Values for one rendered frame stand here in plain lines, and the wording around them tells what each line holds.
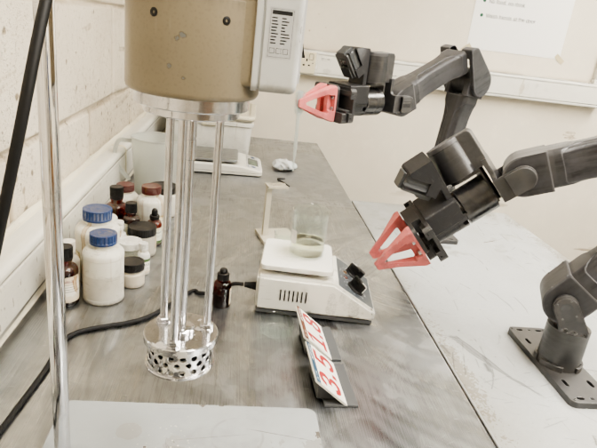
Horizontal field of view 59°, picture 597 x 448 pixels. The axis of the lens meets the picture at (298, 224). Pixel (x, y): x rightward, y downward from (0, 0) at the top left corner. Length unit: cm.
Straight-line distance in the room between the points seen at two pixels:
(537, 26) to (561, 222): 92
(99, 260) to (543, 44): 212
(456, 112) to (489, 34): 115
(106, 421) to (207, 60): 44
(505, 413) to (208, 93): 59
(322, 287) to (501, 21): 182
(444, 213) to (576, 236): 214
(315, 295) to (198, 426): 32
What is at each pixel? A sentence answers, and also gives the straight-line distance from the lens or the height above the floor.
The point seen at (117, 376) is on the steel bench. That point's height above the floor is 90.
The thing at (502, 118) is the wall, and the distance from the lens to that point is 255.
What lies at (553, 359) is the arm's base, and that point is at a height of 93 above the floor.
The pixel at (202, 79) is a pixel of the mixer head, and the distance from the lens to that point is 39.
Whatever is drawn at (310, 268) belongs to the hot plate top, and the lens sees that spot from 87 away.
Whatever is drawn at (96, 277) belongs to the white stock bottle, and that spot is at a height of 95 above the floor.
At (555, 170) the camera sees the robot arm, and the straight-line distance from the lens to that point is 81.
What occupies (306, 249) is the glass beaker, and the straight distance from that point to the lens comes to 89.
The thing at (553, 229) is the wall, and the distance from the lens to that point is 284.
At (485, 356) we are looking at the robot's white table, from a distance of 91.
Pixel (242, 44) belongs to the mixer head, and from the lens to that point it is 40.
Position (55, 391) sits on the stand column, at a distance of 57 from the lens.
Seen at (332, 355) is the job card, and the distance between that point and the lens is 81.
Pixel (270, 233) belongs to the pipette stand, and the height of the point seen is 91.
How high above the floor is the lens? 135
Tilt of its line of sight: 20 degrees down
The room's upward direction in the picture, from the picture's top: 7 degrees clockwise
